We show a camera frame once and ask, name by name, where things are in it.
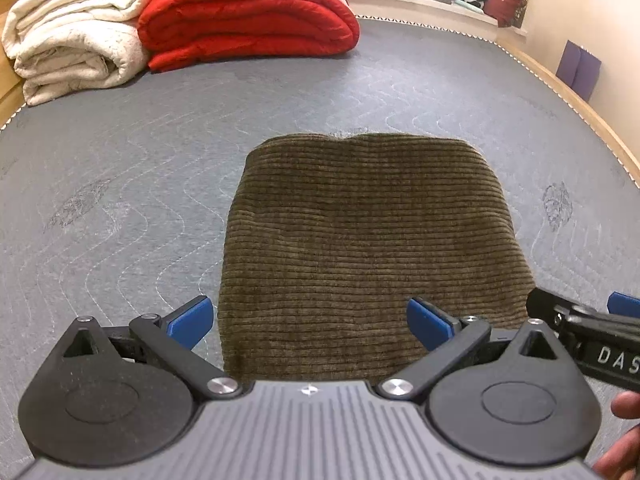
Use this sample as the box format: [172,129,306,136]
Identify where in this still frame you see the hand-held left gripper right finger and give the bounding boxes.
[377,297,561,403]

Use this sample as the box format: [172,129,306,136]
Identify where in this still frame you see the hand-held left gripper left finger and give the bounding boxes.
[60,296,244,401]

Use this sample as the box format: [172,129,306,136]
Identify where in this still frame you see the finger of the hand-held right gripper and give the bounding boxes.
[606,291,640,319]
[526,286,577,334]

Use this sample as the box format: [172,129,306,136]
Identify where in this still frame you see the brown corduroy pants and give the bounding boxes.
[216,132,536,386]

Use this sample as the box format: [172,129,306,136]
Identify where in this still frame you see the person's right hand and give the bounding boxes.
[592,391,640,480]

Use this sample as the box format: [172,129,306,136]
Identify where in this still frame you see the grey quilted mattress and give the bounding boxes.
[0,15,640,480]

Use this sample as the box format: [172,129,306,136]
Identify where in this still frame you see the purple paper sheet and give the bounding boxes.
[556,40,602,102]

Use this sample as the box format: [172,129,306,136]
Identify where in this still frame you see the cream folded blanket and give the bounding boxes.
[2,0,151,107]

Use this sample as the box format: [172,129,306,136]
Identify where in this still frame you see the red folded quilt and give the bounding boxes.
[137,0,361,72]

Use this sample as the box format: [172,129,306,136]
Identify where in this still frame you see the white window sill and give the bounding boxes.
[340,0,529,39]

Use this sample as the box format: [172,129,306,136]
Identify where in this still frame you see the wooden bed frame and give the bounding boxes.
[500,37,640,181]

